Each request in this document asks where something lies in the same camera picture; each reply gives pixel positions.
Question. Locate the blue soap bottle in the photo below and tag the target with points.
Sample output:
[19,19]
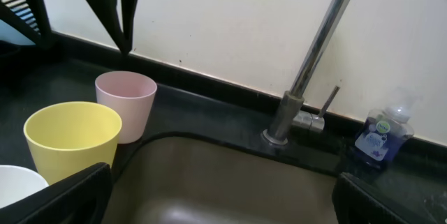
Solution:
[380,140]

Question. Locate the steel sink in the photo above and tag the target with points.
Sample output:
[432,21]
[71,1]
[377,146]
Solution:
[223,182]

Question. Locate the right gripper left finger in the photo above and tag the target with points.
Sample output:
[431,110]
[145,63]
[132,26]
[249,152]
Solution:
[70,196]

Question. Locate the white cup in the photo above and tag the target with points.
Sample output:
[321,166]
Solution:
[17,184]

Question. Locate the pink cup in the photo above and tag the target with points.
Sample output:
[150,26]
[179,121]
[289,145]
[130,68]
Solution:
[127,112]

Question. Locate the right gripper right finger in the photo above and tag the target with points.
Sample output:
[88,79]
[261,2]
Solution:
[363,203]

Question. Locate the yellow cup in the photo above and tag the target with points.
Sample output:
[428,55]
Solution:
[70,154]

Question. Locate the steel tap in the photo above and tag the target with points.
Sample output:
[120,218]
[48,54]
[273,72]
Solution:
[316,46]

